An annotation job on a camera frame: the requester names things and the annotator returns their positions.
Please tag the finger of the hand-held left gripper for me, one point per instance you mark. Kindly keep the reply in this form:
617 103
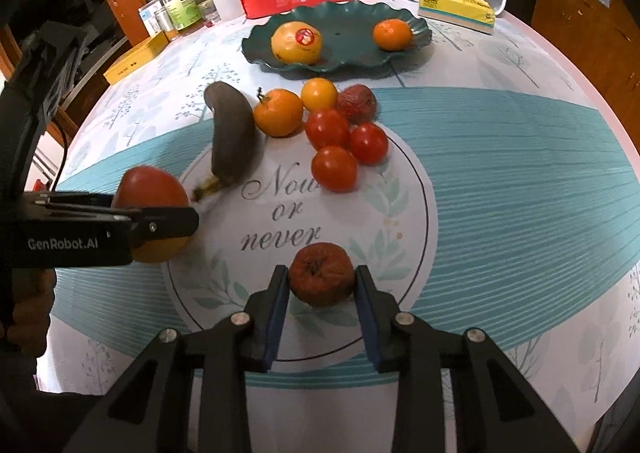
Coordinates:
165 224
80 199

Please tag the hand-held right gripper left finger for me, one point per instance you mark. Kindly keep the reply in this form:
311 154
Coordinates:
277 315

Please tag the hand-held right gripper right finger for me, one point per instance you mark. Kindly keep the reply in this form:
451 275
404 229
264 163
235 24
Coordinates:
370 320

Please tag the red yellow apple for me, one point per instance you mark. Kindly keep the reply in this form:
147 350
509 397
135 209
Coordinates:
150 188

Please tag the wrinkled brown passion fruit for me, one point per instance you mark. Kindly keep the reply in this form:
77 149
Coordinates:
321 275

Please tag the dark overripe banana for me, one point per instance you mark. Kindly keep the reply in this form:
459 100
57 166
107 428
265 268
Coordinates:
232 133

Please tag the red tomato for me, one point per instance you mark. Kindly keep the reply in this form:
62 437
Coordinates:
327 129
369 144
334 169

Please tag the tangerine with stem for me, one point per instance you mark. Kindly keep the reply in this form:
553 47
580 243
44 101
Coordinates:
278 113

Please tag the small yellow orange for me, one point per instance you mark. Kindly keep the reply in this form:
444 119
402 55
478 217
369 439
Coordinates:
319 94

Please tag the wrinkled red passion fruit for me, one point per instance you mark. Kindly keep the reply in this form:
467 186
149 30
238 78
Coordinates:
358 103

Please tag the dark green wavy plate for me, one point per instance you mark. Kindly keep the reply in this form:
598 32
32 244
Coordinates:
350 50

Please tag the person's left hand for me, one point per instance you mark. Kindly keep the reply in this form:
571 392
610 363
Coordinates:
35 308

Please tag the flat yellow box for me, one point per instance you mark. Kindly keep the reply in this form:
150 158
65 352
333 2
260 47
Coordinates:
135 58

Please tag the small glass jar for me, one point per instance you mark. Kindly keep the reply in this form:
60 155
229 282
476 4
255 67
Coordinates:
167 25

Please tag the small white carton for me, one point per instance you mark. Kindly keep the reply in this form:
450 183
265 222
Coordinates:
149 15

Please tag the teal printed tablecloth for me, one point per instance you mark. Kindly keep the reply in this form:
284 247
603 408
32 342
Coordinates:
500 158

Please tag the glass bottle with green label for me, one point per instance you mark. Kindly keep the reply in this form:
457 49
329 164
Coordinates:
182 8

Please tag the yellow orange with red sticker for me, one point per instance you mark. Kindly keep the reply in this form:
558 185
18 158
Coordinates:
295 45

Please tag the orange tangerine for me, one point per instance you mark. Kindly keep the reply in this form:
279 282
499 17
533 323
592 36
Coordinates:
392 34

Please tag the yellow tissue box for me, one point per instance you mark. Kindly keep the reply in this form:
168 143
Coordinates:
450 8

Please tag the wooden cabinet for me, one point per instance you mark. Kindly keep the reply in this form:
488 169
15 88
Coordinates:
575 18

